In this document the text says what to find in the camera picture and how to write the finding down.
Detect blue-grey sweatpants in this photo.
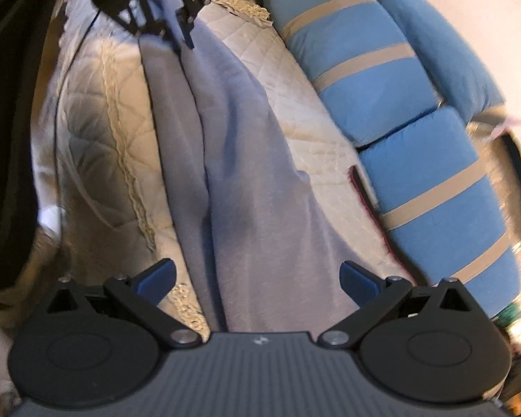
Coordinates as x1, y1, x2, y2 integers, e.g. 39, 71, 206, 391
137, 0, 414, 335

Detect quilted white bedspread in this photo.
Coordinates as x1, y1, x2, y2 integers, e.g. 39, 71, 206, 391
33, 0, 406, 336

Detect right blue striped pillow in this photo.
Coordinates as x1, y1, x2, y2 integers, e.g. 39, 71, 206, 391
360, 106, 521, 317

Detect blue striped pillow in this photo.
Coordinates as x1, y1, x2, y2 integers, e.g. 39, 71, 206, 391
263, 0, 439, 147
360, 106, 521, 317

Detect teal yarn item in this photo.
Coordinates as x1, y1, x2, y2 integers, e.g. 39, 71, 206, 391
496, 302, 520, 327

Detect left blue striped pillow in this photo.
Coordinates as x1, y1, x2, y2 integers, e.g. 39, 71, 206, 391
263, 0, 439, 147

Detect plain blue pillow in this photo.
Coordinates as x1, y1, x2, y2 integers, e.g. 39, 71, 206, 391
377, 0, 507, 126

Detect black strap red edge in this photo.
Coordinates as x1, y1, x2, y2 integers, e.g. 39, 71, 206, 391
347, 166, 417, 284

